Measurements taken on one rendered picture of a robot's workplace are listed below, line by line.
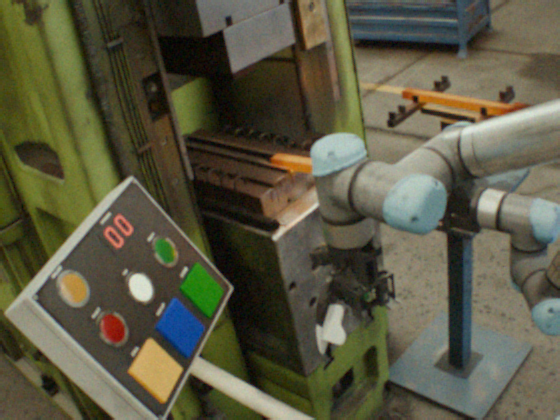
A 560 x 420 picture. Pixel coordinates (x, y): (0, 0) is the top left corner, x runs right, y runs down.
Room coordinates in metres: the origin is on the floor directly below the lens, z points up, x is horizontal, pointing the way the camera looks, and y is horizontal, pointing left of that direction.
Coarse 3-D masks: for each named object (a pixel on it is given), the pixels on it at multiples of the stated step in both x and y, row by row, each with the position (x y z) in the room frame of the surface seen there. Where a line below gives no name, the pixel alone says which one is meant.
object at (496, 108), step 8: (408, 88) 1.61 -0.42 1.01; (408, 96) 1.58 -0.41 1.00; (424, 96) 1.54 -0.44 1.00; (432, 96) 1.52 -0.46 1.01; (440, 96) 1.51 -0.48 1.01; (448, 96) 1.50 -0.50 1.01; (456, 96) 1.49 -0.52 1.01; (440, 104) 1.50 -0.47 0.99; (448, 104) 1.49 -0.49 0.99; (456, 104) 1.47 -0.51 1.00; (464, 104) 1.45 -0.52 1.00; (472, 104) 1.43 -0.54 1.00; (480, 104) 1.42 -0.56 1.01; (488, 104) 1.41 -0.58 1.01; (496, 104) 1.40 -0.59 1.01; (504, 104) 1.39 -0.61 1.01; (520, 104) 1.35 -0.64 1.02; (488, 112) 1.40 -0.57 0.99; (496, 112) 1.38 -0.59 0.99; (504, 112) 1.36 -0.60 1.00
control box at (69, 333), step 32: (128, 192) 0.95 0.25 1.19; (96, 224) 0.86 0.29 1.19; (160, 224) 0.94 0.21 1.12; (64, 256) 0.77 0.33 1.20; (96, 256) 0.81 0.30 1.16; (128, 256) 0.85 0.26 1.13; (192, 256) 0.93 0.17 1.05; (32, 288) 0.70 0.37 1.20; (96, 288) 0.76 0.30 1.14; (128, 288) 0.79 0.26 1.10; (160, 288) 0.83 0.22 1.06; (224, 288) 0.92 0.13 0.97; (32, 320) 0.68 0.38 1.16; (64, 320) 0.68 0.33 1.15; (96, 320) 0.71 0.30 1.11; (128, 320) 0.75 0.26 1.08; (64, 352) 0.67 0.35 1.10; (96, 352) 0.67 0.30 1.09; (128, 352) 0.70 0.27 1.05; (192, 352) 0.77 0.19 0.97; (96, 384) 0.66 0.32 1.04; (128, 384) 0.65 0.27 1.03; (128, 416) 0.65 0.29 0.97; (160, 416) 0.64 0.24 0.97
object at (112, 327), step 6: (102, 318) 0.72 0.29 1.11; (108, 318) 0.73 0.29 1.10; (114, 318) 0.73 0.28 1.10; (102, 324) 0.71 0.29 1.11; (108, 324) 0.72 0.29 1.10; (114, 324) 0.72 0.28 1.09; (120, 324) 0.73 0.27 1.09; (102, 330) 0.70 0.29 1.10; (108, 330) 0.71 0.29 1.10; (114, 330) 0.71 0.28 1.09; (120, 330) 0.72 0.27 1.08; (108, 336) 0.70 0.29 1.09; (114, 336) 0.71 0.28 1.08; (120, 336) 0.71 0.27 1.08
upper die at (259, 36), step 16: (256, 16) 1.28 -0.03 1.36; (272, 16) 1.31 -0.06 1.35; (288, 16) 1.35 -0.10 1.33; (224, 32) 1.22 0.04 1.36; (240, 32) 1.25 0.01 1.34; (256, 32) 1.28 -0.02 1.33; (272, 32) 1.31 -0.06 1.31; (288, 32) 1.34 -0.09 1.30; (160, 48) 1.38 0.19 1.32; (176, 48) 1.33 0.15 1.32; (192, 48) 1.29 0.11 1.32; (208, 48) 1.26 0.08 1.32; (224, 48) 1.22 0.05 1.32; (240, 48) 1.24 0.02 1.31; (256, 48) 1.27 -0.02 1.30; (272, 48) 1.30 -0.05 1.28; (176, 64) 1.34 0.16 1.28; (192, 64) 1.30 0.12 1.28; (208, 64) 1.26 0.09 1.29; (224, 64) 1.23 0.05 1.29; (240, 64) 1.23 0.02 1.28
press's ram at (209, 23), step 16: (160, 0) 1.26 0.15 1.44; (176, 0) 1.22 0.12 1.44; (192, 0) 1.19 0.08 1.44; (208, 0) 1.20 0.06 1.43; (224, 0) 1.23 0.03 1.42; (240, 0) 1.26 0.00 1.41; (256, 0) 1.29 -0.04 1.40; (272, 0) 1.32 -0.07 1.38; (288, 0) 1.35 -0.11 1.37; (160, 16) 1.27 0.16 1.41; (176, 16) 1.23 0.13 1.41; (192, 16) 1.20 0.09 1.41; (208, 16) 1.20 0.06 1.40; (224, 16) 1.22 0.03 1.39; (240, 16) 1.25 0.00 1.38; (160, 32) 1.28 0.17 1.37; (176, 32) 1.24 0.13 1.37; (192, 32) 1.20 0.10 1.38; (208, 32) 1.19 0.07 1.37
